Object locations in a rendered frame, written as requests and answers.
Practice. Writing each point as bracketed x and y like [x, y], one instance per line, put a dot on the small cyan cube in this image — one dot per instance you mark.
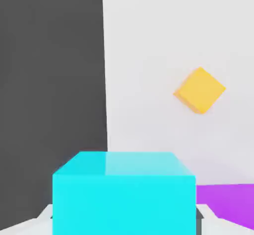
[124, 199]

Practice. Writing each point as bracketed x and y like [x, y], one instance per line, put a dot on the small yellow cube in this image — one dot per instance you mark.
[199, 91]

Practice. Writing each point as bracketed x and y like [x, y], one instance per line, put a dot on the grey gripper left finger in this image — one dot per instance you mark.
[39, 225]

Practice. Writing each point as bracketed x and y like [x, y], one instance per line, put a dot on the large purple box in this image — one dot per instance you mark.
[228, 201]

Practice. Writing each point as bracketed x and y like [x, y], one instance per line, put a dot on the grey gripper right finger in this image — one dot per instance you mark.
[214, 224]

